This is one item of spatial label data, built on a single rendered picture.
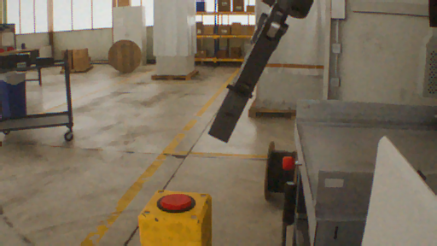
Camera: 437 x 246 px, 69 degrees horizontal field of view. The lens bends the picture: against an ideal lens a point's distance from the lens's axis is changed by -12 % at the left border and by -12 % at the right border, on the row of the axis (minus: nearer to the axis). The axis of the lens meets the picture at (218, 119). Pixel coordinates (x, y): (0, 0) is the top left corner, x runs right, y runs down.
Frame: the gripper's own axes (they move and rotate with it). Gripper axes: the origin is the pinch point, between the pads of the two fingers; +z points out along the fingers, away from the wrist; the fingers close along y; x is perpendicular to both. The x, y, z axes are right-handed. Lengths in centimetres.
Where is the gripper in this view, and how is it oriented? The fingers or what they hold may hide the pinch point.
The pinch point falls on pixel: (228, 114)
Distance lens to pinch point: 49.3
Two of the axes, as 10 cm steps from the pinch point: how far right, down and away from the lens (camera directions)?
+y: -0.3, 1.4, -9.9
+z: -4.3, 8.9, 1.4
